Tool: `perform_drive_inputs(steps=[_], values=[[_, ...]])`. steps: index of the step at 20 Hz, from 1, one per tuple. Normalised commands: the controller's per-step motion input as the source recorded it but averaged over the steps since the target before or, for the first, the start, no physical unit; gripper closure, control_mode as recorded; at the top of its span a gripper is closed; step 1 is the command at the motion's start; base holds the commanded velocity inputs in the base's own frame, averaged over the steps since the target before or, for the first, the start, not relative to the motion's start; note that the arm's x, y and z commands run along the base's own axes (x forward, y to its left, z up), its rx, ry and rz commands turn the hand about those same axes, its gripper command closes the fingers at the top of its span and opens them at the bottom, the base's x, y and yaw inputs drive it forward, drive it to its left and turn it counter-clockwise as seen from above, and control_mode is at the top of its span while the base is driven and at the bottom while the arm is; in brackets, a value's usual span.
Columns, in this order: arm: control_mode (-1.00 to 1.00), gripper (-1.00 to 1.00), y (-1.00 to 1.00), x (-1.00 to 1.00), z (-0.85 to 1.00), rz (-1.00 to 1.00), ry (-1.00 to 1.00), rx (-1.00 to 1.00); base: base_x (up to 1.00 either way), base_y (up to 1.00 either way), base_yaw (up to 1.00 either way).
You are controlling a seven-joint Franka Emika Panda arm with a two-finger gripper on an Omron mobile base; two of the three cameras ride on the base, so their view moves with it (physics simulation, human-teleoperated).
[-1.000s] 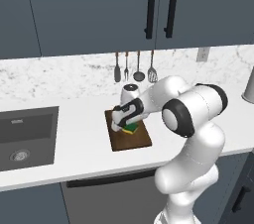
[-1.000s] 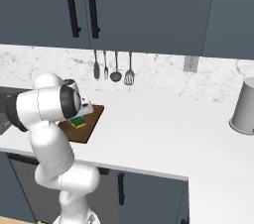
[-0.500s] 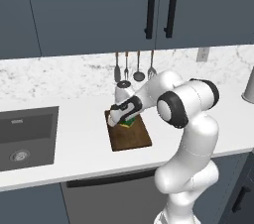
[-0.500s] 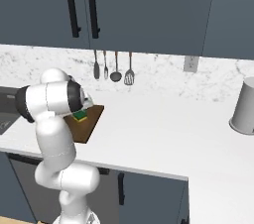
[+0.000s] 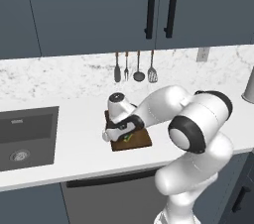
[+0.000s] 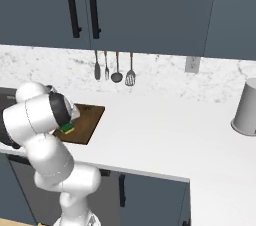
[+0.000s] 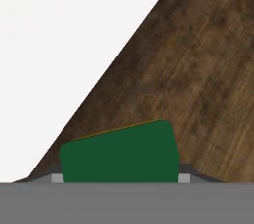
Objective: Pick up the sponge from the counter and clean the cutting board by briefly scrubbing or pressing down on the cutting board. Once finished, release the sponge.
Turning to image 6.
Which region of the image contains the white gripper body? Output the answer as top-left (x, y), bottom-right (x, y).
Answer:
top-left (68, 101), bottom-right (82, 121)

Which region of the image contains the brown wooden cutting board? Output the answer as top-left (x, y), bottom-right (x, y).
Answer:
top-left (52, 103), bottom-right (106, 146)

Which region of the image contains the green and yellow sponge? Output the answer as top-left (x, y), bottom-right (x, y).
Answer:
top-left (59, 121), bottom-right (75, 135)

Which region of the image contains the hanging grey spatula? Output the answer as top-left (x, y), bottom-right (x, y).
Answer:
top-left (93, 49), bottom-right (102, 81)

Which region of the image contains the hanging grey fork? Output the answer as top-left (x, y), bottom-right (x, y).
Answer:
top-left (103, 50), bottom-right (111, 81)

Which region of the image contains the hanging grey ladle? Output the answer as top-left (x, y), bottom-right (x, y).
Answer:
top-left (110, 51), bottom-right (124, 84)

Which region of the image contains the hanging slotted turner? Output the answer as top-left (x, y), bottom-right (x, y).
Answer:
top-left (124, 52), bottom-right (137, 87)

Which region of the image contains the black hob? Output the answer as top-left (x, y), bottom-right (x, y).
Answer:
top-left (0, 86), bottom-right (22, 150)

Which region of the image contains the dark blue-grey narrow base panel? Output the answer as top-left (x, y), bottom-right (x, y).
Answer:
top-left (0, 152), bottom-right (38, 226)

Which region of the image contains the dark blue-grey base cupboard door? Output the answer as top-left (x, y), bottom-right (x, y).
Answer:
top-left (118, 171), bottom-right (191, 226)

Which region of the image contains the wide dark blue-grey cupboard door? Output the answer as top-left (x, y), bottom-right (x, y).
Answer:
top-left (82, 0), bottom-right (220, 58)

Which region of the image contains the grey cylindrical container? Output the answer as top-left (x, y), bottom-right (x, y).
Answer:
top-left (230, 77), bottom-right (256, 137)

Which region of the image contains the dark blue-grey tall cupboard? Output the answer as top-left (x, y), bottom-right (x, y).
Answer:
top-left (203, 0), bottom-right (256, 61)

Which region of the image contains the black base cupboard handle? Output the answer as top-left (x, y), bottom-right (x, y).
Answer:
top-left (118, 173), bottom-right (127, 209)

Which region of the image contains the black cupboard door handle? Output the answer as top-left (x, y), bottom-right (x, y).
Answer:
top-left (86, 0), bottom-right (102, 40)
top-left (64, 0), bottom-right (83, 39)

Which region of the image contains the dark blue-grey wall cupboard door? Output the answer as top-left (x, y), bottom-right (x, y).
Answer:
top-left (0, 0), bottom-right (92, 51)

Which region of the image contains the white wall socket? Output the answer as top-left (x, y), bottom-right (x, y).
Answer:
top-left (184, 55), bottom-right (202, 74)

